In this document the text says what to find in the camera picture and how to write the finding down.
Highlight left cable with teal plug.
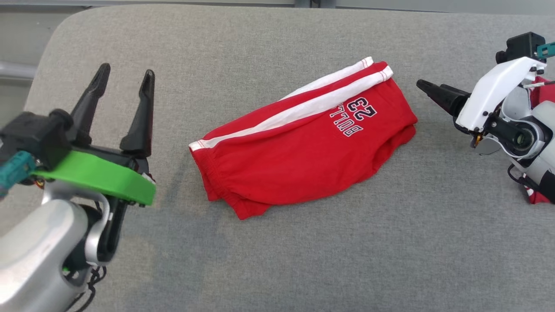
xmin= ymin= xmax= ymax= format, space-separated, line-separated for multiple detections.
xmin=0 ymin=151 xmax=37 ymax=200

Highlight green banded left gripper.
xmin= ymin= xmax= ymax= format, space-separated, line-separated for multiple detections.
xmin=33 ymin=63 xmax=157 ymax=206

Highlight thin black cable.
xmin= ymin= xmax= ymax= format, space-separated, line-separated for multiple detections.
xmin=65 ymin=266 xmax=107 ymax=312

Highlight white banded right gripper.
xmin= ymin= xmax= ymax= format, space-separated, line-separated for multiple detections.
xmin=416 ymin=56 xmax=548 ymax=133

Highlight cable with teal plug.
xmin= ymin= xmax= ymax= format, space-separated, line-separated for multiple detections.
xmin=0 ymin=151 xmax=37 ymax=200
xmin=535 ymin=41 xmax=555 ymax=59

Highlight red shorts with white stripes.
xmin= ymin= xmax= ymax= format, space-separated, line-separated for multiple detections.
xmin=189 ymin=56 xmax=419 ymax=221

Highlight right cable with teal plug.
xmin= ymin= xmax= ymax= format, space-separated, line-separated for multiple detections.
xmin=535 ymin=41 xmax=555 ymax=59

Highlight red and white t-shirt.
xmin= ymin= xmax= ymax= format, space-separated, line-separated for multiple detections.
xmin=522 ymin=76 xmax=555 ymax=204

